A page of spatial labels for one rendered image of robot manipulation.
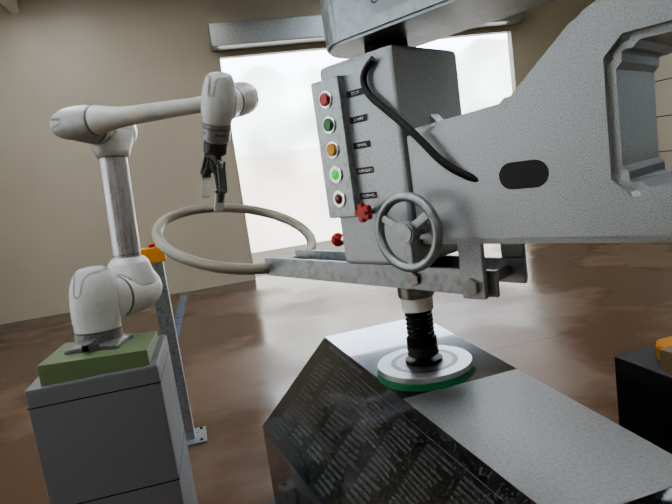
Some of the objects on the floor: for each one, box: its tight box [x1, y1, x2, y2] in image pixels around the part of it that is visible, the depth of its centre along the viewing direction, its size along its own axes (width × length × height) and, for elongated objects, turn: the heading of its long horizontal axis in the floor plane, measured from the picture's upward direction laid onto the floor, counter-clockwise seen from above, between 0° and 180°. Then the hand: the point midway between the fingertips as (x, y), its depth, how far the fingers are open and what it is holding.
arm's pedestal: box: [25, 335, 198, 504], centre depth 197 cm, size 50×50×80 cm
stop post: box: [140, 246, 207, 447], centre depth 296 cm, size 20×20×109 cm
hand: (211, 201), depth 184 cm, fingers open, 13 cm apart
